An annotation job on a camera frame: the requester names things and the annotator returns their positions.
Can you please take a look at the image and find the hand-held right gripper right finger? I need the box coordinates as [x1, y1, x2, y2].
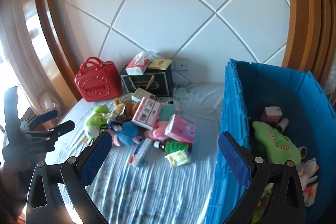
[218, 132, 307, 224]

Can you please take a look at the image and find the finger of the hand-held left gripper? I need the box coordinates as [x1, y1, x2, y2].
[28, 120, 76, 142]
[20, 109, 59, 131]

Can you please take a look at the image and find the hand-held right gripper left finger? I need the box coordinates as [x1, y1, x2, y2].
[25, 131, 113, 224]

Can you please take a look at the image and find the green plush crocodile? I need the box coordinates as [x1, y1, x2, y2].
[251, 121, 302, 164]

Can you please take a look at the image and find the blue plastic storage container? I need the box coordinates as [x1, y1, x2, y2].
[209, 58, 336, 224]

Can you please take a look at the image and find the clear plastic jar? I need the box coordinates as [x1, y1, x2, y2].
[39, 91, 62, 119]

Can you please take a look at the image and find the green frog plush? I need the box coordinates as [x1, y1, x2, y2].
[84, 105, 110, 139]

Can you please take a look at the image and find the small blue white toy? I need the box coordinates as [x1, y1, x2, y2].
[109, 120, 124, 132]

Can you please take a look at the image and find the blue plush toy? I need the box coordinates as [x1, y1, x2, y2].
[118, 122, 142, 147]

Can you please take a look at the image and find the white red toothpaste box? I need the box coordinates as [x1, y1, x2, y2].
[128, 138, 153, 167]

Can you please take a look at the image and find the red plastic bear case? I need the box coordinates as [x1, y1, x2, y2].
[75, 57, 122, 103]

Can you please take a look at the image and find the pale yellow plastic packet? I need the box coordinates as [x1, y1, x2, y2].
[165, 150, 191, 167]

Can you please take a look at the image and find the small pink box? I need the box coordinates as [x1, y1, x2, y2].
[260, 106, 282, 125]

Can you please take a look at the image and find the brown bear plush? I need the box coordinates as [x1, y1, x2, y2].
[113, 98, 141, 117]

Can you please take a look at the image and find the green labelled bottle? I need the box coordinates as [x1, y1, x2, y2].
[154, 140, 192, 153]

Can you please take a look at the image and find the pink white box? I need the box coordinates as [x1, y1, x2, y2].
[165, 114, 197, 143]

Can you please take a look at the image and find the striped blue white bed sheet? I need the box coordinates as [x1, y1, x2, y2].
[46, 82, 226, 224]

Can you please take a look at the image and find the pink plush toy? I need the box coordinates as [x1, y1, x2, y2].
[144, 120, 171, 140]

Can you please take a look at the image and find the pink box with barcode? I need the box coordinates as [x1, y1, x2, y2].
[131, 97, 163, 128]

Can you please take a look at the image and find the white orange plush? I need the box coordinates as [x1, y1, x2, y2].
[297, 158, 320, 207]

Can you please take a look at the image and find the sheer window curtain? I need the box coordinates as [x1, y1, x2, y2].
[0, 0, 66, 119]

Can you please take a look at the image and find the white box green label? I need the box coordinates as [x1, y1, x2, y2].
[133, 88, 158, 102]

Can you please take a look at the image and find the teal plush toy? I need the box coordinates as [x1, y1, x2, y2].
[160, 103, 180, 122]

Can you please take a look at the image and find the red white tissue pack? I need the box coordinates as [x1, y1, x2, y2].
[126, 51, 154, 76]

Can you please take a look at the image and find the black gift box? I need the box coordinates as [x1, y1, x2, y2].
[120, 64, 174, 98]

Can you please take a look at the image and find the flat beige box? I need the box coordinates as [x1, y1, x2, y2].
[148, 58, 172, 71]

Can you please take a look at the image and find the grey patterned cloth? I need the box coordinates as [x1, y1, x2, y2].
[324, 56, 336, 109]

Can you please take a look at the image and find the wooden headboard frame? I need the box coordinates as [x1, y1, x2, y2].
[31, 0, 336, 101]

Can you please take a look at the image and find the wall socket plate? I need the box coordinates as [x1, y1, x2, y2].
[173, 58, 189, 71]

